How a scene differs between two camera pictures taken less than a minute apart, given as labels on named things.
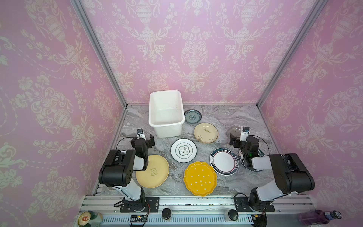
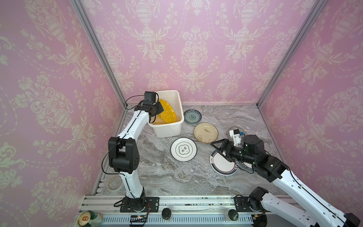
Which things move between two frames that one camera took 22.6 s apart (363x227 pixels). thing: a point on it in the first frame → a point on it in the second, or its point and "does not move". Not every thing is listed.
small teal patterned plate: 192,116 does not move
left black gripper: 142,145 → 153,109
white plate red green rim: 224,161 does not move
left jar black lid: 166,213 does not move
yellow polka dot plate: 200,178 → 168,115
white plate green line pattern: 183,150 does not move
